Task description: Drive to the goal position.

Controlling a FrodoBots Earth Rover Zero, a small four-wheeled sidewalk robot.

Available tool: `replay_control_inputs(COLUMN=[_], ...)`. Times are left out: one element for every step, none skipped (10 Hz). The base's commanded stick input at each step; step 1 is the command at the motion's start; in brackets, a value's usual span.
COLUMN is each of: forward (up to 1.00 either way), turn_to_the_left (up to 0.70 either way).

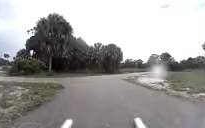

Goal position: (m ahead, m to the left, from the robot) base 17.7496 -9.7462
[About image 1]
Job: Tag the green bush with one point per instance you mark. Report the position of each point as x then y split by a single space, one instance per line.
26 66

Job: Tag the robot's own part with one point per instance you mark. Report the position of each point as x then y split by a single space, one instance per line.
139 123
67 123

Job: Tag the clump of palm trees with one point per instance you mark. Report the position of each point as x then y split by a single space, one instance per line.
53 36

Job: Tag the distant row of trees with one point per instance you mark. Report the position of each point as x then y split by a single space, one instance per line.
190 63

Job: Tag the sandy grass verge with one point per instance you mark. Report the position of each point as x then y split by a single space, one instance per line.
190 81

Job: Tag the patchy grass verge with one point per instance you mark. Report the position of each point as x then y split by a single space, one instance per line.
10 96

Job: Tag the grey asphalt path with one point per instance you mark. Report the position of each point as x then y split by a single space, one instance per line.
103 100

